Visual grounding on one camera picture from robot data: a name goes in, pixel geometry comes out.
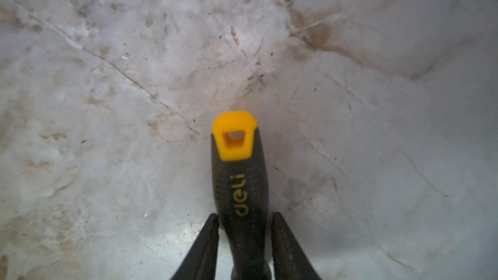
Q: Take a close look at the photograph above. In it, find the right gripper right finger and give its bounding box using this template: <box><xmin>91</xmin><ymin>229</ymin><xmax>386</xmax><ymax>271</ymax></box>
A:
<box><xmin>271</xmin><ymin>212</ymin><xmax>321</xmax><ymax>280</ymax></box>

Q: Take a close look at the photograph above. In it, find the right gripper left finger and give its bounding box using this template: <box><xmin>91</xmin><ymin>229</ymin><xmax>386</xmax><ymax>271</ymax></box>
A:
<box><xmin>171</xmin><ymin>213</ymin><xmax>219</xmax><ymax>280</ymax></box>

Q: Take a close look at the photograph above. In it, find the black yellow deli screwdriver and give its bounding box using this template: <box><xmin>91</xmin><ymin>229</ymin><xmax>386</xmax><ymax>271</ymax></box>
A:
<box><xmin>211</xmin><ymin>111</ymin><xmax>272</xmax><ymax>279</ymax></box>

